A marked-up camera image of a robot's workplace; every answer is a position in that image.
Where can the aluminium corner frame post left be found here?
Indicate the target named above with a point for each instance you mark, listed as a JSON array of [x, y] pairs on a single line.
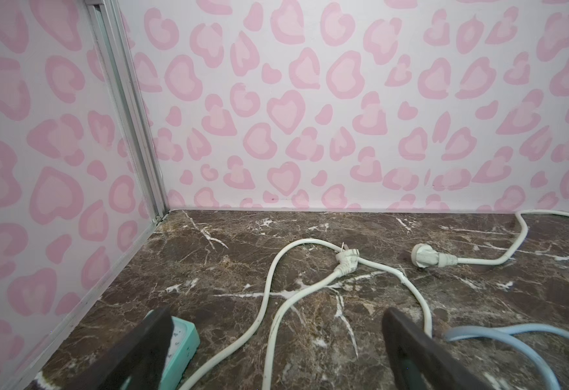
[[121, 76]]

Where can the small teal alarm clock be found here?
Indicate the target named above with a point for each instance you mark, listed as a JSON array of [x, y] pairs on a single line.
[[183, 346]]

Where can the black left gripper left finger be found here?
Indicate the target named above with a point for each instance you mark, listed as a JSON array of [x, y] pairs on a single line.
[[135, 362]]

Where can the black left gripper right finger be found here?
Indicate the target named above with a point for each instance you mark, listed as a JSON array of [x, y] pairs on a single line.
[[418, 362]]

